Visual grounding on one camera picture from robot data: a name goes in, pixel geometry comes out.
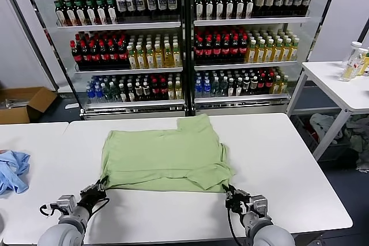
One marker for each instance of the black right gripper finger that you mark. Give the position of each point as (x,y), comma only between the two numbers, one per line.
(233,191)
(226,192)

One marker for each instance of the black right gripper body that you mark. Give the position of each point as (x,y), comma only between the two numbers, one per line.
(239,201)

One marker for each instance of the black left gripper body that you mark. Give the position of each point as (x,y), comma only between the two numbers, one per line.
(90,197)

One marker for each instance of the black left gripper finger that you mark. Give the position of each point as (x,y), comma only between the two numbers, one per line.
(99,186)
(105,183)

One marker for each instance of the light green t-shirt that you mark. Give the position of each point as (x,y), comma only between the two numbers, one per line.
(161,156)

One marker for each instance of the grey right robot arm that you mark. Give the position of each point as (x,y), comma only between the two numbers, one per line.
(268,234)

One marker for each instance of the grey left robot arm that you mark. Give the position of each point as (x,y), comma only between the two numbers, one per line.
(63,234)

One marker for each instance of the light blue crumpled garment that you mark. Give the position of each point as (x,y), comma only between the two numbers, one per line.
(14,171)

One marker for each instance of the small white flat object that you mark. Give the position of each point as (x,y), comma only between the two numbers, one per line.
(71,105)

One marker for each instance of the black mesh laundry basket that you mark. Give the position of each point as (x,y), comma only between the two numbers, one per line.
(304,138)

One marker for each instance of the green tinted water bottle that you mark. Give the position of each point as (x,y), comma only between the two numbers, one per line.
(223,88)
(114,94)
(106,94)
(215,88)

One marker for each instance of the blue water bottle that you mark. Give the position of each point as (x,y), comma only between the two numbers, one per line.
(98,94)
(199,89)
(207,89)
(89,94)

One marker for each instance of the dark bottle white cap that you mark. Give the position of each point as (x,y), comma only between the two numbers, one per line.
(122,94)
(239,87)
(138,93)
(146,93)
(246,87)
(254,86)
(130,94)
(231,88)

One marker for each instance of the red crumpled cloth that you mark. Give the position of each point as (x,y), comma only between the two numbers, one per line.
(313,135)

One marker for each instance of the red cap cola bottle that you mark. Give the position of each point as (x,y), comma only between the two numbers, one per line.
(208,51)
(261,84)
(103,55)
(85,56)
(112,55)
(154,92)
(234,50)
(270,84)
(76,56)
(162,92)
(216,51)
(94,56)
(225,51)
(122,54)
(199,51)
(243,50)

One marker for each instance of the brown cardboard box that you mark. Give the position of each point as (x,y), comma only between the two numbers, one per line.
(37,100)

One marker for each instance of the yellow drink bottle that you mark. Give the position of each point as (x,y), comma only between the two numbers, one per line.
(278,52)
(177,58)
(251,53)
(294,51)
(286,51)
(170,92)
(285,84)
(158,59)
(269,52)
(140,60)
(167,58)
(367,62)
(149,59)
(178,92)
(277,85)
(131,60)
(261,53)

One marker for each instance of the grey green crumpled garment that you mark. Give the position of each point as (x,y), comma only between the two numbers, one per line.
(323,123)

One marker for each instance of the metal tubes bundle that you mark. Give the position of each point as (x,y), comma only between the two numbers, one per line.
(15,103)

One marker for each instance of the white grey crumpled cloth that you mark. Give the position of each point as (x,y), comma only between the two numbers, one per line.
(363,165)

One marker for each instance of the teal crumpled garment pile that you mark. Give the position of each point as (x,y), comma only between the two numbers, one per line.
(357,139)

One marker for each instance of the white side table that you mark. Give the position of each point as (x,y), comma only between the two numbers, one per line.
(331,84)

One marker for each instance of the glass door beverage cooler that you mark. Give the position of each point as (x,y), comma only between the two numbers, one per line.
(115,25)
(250,21)

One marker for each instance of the clear bottle yellow liquid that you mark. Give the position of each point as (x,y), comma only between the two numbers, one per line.
(349,68)

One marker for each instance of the green cap tea bottle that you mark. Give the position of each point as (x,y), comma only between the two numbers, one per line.
(219,8)
(240,7)
(199,8)
(230,7)
(60,15)
(70,14)
(79,14)
(111,12)
(209,8)
(100,12)
(250,7)
(90,14)

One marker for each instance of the clear bottle red label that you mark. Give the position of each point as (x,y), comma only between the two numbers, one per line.
(360,64)

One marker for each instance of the dark bottle beige label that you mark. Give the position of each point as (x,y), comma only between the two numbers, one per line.
(261,2)
(270,2)

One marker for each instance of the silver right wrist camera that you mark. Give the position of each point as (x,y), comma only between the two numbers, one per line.
(259,203)

